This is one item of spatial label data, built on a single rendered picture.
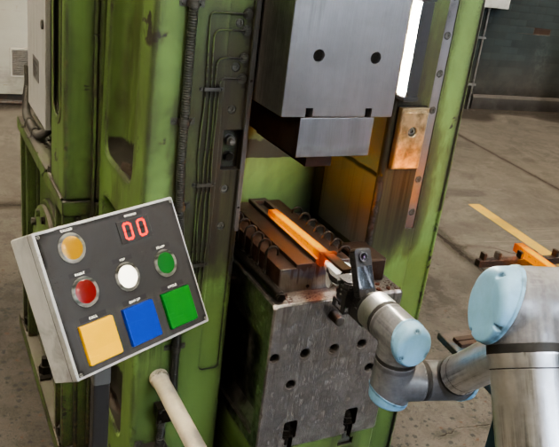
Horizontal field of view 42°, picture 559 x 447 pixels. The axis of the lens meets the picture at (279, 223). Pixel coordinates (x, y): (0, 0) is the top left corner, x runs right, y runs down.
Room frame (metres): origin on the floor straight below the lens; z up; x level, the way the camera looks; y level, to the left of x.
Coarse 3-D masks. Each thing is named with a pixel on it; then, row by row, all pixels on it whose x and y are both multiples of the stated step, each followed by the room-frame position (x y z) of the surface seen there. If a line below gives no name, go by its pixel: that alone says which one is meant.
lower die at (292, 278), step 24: (240, 216) 1.91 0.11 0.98; (264, 216) 1.91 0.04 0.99; (288, 216) 1.93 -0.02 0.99; (240, 240) 1.81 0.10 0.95; (264, 240) 1.77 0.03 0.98; (288, 240) 1.76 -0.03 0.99; (288, 264) 1.64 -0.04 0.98; (312, 264) 1.64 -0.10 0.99; (288, 288) 1.62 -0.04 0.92; (312, 288) 1.65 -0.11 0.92
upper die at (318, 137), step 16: (256, 112) 1.80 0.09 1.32; (272, 112) 1.72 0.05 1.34; (256, 128) 1.79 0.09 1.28; (272, 128) 1.71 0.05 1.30; (288, 128) 1.64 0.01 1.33; (304, 128) 1.61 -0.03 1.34; (320, 128) 1.63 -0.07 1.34; (336, 128) 1.65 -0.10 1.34; (352, 128) 1.67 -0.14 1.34; (368, 128) 1.69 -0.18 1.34; (288, 144) 1.64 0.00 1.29; (304, 144) 1.61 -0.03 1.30; (320, 144) 1.63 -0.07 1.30; (336, 144) 1.65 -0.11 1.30; (352, 144) 1.67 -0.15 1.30; (368, 144) 1.69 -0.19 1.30
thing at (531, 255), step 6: (516, 246) 1.88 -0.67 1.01; (522, 246) 1.87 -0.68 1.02; (516, 252) 1.87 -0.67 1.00; (528, 252) 1.83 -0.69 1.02; (534, 252) 1.84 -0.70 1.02; (528, 258) 1.82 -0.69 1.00; (534, 258) 1.80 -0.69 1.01; (540, 258) 1.80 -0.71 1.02; (534, 264) 1.80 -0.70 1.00; (540, 264) 1.78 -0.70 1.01; (546, 264) 1.76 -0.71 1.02; (552, 264) 1.77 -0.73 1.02
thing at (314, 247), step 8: (272, 216) 1.90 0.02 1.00; (280, 216) 1.88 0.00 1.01; (288, 224) 1.83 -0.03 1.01; (296, 232) 1.77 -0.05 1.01; (304, 232) 1.78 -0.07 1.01; (304, 240) 1.73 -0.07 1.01; (312, 240) 1.73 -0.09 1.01; (312, 248) 1.69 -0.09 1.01; (320, 248) 1.68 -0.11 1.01; (320, 256) 1.64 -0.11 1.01; (328, 256) 1.63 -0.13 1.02; (336, 256) 1.64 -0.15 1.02; (320, 264) 1.64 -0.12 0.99; (336, 264) 1.59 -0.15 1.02; (344, 264) 1.59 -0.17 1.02; (344, 272) 1.57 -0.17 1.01
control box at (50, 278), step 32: (64, 224) 1.22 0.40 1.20; (96, 224) 1.27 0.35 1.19; (128, 224) 1.32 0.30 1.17; (160, 224) 1.38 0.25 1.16; (32, 256) 1.16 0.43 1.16; (64, 256) 1.18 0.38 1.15; (96, 256) 1.23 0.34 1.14; (128, 256) 1.28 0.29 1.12; (32, 288) 1.16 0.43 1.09; (64, 288) 1.15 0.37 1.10; (96, 288) 1.19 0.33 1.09; (128, 288) 1.24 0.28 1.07; (160, 288) 1.30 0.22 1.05; (192, 288) 1.36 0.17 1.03; (64, 320) 1.12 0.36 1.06; (160, 320) 1.26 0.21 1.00; (64, 352) 1.10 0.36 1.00; (128, 352) 1.18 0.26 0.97
